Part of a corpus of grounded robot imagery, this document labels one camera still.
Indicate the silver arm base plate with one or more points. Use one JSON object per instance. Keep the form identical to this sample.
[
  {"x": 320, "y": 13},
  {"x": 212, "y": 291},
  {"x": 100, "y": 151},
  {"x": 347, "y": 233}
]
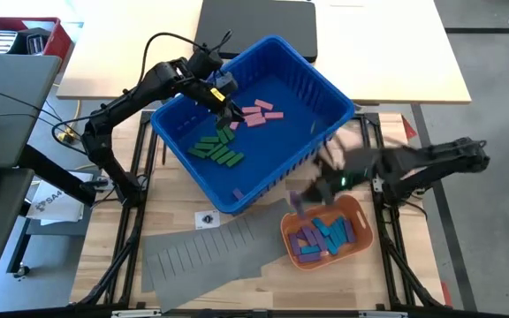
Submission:
[{"x": 376, "y": 183}]

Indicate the silver frame bracket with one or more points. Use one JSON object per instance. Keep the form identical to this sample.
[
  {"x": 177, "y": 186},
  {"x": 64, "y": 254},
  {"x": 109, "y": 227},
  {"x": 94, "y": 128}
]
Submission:
[
  {"x": 135, "y": 314},
  {"x": 382, "y": 314}
]

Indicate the black toaster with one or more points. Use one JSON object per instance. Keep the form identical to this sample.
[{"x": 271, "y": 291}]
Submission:
[{"x": 35, "y": 42}]

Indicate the orange plastic basket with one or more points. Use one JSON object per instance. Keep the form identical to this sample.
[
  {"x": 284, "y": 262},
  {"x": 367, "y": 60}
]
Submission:
[{"x": 360, "y": 221}]

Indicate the silver toaster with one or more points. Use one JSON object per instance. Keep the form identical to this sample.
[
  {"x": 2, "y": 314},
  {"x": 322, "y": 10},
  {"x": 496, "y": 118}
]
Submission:
[{"x": 2, "y": 42}]

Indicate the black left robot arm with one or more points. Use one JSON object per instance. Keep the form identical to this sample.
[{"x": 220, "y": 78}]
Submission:
[{"x": 157, "y": 81}]

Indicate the black support bar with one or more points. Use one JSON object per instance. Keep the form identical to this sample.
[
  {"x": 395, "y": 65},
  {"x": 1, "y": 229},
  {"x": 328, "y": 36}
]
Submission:
[{"x": 42, "y": 168}]

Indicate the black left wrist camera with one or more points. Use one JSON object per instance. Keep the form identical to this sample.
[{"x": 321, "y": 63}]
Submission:
[{"x": 225, "y": 81}]

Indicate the large blue plastic bin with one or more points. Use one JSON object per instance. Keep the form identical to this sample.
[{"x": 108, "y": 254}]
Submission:
[{"x": 281, "y": 150}]

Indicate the green wooden block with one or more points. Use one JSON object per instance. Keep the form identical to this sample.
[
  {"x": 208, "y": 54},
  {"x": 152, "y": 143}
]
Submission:
[
  {"x": 209, "y": 139},
  {"x": 228, "y": 132},
  {"x": 220, "y": 153},
  {"x": 214, "y": 150},
  {"x": 225, "y": 157},
  {"x": 235, "y": 160},
  {"x": 222, "y": 136},
  {"x": 204, "y": 146},
  {"x": 197, "y": 153}
]

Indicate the cyan wooden block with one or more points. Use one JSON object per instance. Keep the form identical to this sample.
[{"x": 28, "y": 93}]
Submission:
[
  {"x": 342, "y": 229},
  {"x": 322, "y": 227},
  {"x": 331, "y": 246},
  {"x": 336, "y": 235},
  {"x": 310, "y": 249}
]

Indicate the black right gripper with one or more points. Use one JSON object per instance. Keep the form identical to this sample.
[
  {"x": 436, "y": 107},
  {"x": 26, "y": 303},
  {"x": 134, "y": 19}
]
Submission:
[{"x": 356, "y": 165}]

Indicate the long grey slotted divider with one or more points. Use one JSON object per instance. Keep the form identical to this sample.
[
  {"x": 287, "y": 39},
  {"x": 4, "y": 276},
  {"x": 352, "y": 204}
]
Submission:
[{"x": 272, "y": 247}]

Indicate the black foam pad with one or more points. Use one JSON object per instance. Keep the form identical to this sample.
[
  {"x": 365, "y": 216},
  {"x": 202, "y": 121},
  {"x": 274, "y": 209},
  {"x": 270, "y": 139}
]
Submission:
[{"x": 254, "y": 22}]

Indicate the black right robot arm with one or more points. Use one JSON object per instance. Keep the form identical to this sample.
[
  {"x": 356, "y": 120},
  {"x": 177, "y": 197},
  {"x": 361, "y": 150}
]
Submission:
[{"x": 440, "y": 159}]

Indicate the white printed paper sheet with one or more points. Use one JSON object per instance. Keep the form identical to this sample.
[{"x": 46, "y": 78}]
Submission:
[{"x": 53, "y": 205}]

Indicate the pink wooden block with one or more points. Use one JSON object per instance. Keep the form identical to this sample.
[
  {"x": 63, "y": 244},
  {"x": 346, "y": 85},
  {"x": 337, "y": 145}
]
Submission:
[
  {"x": 274, "y": 115},
  {"x": 263, "y": 104},
  {"x": 251, "y": 109},
  {"x": 234, "y": 126},
  {"x": 256, "y": 123},
  {"x": 253, "y": 117}
]

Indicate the red plastic crate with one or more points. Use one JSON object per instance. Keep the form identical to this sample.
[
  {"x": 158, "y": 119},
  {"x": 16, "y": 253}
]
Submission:
[{"x": 62, "y": 42}]

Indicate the grey equipment cart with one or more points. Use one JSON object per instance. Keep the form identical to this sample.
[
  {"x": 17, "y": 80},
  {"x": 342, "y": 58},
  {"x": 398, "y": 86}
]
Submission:
[{"x": 11, "y": 88}]

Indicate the white card with black print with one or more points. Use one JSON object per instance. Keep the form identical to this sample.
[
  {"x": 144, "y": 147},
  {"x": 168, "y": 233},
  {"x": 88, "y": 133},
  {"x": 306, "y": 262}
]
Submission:
[{"x": 207, "y": 219}]

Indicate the black pen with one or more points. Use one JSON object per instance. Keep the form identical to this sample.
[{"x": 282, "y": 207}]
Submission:
[{"x": 163, "y": 154}]

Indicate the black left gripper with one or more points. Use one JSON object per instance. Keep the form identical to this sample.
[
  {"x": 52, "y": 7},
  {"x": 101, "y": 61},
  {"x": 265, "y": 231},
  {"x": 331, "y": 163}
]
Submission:
[{"x": 210, "y": 95}]

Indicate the purple wooden block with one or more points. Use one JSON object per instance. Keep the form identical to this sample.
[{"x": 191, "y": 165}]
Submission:
[
  {"x": 297, "y": 203},
  {"x": 309, "y": 236},
  {"x": 321, "y": 240},
  {"x": 294, "y": 244},
  {"x": 349, "y": 230},
  {"x": 309, "y": 257},
  {"x": 238, "y": 194}
]

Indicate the black caster wheel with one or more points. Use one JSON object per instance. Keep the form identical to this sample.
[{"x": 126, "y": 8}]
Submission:
[{"x": 21, "y": 271}]

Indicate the light wooden side table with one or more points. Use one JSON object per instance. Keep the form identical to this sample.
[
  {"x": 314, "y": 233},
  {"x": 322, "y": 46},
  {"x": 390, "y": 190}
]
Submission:
[{"x": 117, "y": 53}]

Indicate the red floor marker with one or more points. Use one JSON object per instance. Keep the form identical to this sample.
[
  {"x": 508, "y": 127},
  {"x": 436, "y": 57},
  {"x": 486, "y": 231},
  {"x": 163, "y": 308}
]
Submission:
[
  {"x": 408, "y": 130},
  {"x": 445, "y": 293}
]

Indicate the black cart leg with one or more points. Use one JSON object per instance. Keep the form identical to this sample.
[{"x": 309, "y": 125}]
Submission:
[{"x": 18, "y": 247}]

